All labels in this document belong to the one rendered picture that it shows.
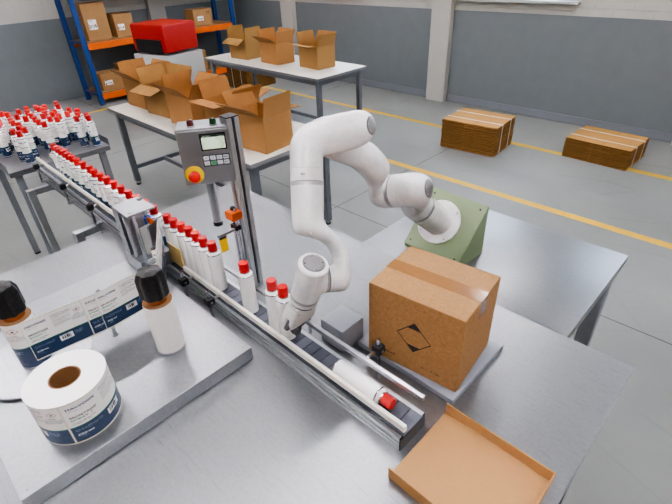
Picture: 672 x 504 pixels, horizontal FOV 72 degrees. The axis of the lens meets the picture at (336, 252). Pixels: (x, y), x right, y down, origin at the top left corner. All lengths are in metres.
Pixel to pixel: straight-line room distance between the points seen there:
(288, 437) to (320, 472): 0.14
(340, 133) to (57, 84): 8.12
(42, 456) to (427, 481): 0.97
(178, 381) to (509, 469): 0.93
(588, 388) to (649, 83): 5.07
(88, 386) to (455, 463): 0.95
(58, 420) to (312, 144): 0.94
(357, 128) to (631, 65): 5.25
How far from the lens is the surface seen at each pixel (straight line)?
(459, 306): 1.28
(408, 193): 1.60
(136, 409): 1.46
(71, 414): 1.38
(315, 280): 1.20
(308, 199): 1.22
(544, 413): 1.47
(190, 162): 1.60
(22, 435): 1.56
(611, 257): 2.20
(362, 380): 1.32
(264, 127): 3.18
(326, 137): 1.28
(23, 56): 9.06
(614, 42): 6.38
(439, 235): 1.96
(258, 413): 1.41
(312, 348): 1.49
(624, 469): 2.53
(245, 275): 1.54
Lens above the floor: 1.93
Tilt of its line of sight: 33 degrees down
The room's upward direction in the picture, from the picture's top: 3 degrees counter-clockwise
